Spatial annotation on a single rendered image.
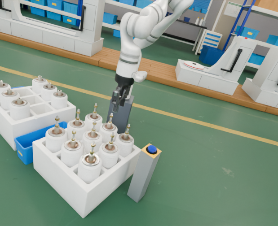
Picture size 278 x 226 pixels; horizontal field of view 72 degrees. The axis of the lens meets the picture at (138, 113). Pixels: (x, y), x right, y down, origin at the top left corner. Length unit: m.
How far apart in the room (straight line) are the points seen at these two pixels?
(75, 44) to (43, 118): 1.81
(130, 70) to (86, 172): 0.45
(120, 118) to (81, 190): 0.59
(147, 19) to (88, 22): 2.22
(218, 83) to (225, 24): 4.29
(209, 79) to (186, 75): 0.32
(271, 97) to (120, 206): 2.64
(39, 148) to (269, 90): 2.92
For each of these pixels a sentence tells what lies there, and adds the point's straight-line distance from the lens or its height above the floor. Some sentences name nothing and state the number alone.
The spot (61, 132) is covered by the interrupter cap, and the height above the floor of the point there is 0.25.
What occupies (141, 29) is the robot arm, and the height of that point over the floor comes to 0.79.
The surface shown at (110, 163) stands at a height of 0.20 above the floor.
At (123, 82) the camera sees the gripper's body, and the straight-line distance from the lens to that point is 0.71.
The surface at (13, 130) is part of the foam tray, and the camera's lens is 1.20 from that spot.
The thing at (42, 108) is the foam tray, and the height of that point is 0.14.
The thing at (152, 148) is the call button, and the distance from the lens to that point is 0.86.
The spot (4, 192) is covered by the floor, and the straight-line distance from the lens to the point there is 1.10.
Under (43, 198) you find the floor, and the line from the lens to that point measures 1.05.
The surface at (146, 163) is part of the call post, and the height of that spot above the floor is 0.26.
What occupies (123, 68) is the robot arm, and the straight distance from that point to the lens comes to 0.69.
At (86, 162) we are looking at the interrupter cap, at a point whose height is 0.25.
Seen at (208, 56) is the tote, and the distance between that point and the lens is 5.13.
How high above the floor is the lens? 0.85
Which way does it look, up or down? 29 degrees down
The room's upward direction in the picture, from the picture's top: 16 degrees clockwise
